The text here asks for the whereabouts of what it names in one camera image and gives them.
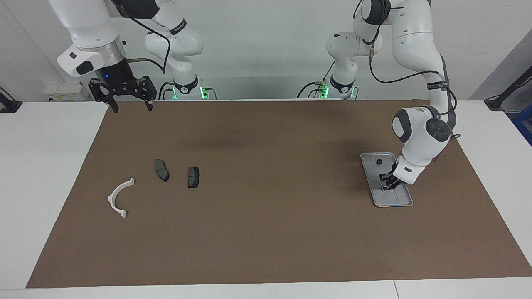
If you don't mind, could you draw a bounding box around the black right base cable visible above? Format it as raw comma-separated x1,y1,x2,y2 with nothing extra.
158,81,175,101

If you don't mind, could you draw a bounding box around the white semicircular bracket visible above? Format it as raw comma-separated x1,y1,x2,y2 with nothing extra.
107,178,135,218

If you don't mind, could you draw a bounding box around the silver metal tray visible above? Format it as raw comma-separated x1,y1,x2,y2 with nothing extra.
360,152,414,207

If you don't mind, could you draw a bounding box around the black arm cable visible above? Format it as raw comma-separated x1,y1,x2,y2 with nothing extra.
353,0,460,140
125,17,172,75

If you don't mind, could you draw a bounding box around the white socket box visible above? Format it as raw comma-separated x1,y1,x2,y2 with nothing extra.
44,81,90,102

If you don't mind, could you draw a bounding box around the brown table mat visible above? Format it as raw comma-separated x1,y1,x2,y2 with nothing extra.
26,100,532,288

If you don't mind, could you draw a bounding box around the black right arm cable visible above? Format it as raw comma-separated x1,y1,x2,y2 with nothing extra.
125,17,172,75

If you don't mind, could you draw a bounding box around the long dark brake pad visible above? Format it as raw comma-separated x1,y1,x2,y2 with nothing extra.
155,159,170,183

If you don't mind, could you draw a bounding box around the black stand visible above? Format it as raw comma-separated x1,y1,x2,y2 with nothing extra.
484,66,532,111

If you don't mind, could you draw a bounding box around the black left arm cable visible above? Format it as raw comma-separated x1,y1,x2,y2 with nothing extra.
353,0,460,140

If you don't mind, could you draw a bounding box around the black left base cable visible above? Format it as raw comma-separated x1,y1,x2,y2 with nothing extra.
296,62,335,99

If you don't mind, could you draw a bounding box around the black base cable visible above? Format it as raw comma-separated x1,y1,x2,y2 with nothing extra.
296,62,335,99
158,81,175,101

